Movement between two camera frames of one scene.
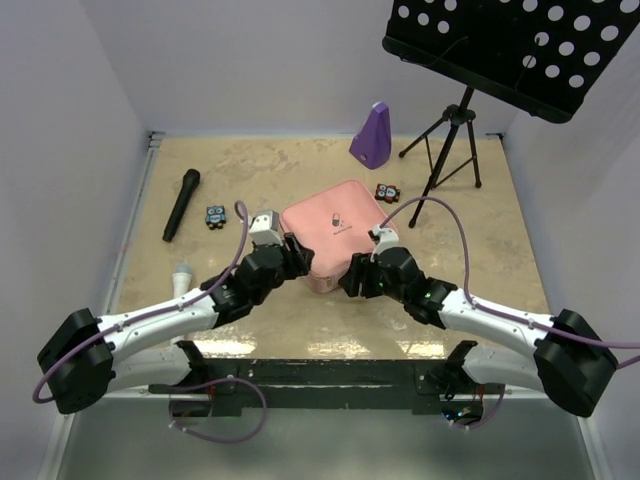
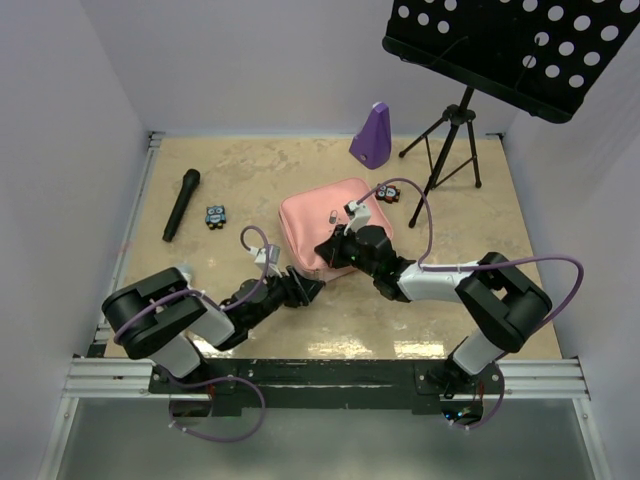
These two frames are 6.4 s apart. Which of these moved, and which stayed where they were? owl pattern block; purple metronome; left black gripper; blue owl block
Moved: left black gripper
Stayed: blue owl block; purple metronome; owl pattern block
